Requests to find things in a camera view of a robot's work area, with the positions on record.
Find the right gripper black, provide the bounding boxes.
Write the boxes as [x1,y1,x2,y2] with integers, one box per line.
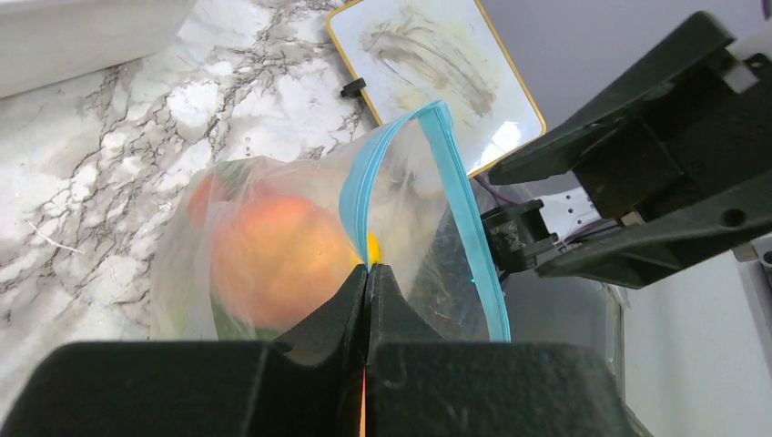
[488,11,771,290]

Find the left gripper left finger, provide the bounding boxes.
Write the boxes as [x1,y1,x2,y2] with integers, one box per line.
[1,266,368,436]

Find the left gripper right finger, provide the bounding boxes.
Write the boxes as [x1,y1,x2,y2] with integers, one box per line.
[364,264,635,436]

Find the peach orange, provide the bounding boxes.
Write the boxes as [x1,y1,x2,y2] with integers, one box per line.
[211,196,355,330]

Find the yellow squash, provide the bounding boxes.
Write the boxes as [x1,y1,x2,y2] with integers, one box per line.
[350,232,382,269]

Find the clear zip top bag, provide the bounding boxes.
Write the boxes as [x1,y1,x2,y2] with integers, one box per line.
[150,100,511,342]

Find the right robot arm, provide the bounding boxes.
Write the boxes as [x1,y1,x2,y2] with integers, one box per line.
[482,12,771,289]

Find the white plastic bin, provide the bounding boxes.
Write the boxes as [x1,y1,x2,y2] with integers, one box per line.
[1,0,196,97]

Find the white board wooden frame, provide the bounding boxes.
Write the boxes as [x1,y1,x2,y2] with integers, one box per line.
[326,0,547,176]

